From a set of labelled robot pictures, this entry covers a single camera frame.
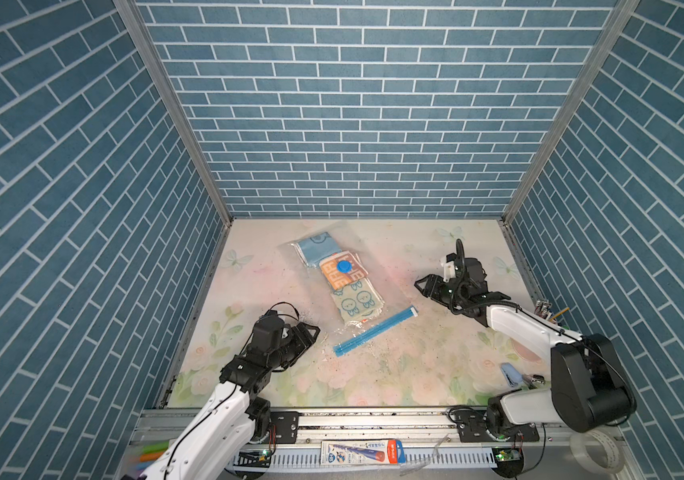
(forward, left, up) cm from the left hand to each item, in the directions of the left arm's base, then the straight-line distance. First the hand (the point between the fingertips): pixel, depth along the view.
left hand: (322, 337), depth 81 cm
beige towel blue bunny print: (+15, -10, -6) cm, 19 cm away
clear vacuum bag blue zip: (+16, +4, -7) cm, 18 cm away
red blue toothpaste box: (-25, -11, -6) cm, 28 cm away
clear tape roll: (-25, -69, -7) cm, 73 cm away
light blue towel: (+36, +4, -5) cm, 37 cm away
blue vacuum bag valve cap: (+27, -5, -4) cm, 28 cm away
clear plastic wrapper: (-27, -25, -8) cm, 38 cm away
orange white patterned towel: (+22, -3, -4) cm, 23 cm away
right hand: (+15, -30, +3) cm, 34 cm away
